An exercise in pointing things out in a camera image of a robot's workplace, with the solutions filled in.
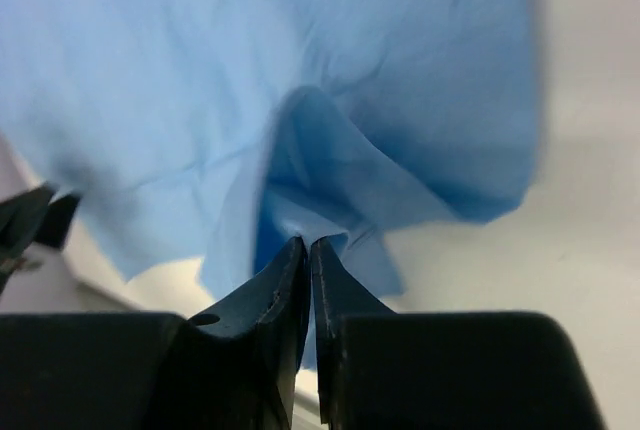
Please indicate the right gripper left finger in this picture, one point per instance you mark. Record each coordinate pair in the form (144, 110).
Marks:
(231, 366)

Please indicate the light blue long sleeve shirt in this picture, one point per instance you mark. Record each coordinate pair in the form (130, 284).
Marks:
(203, 134)

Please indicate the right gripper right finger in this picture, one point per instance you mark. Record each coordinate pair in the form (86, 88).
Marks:
(379, 369)

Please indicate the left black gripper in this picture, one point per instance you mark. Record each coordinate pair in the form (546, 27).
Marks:
(33, 217)

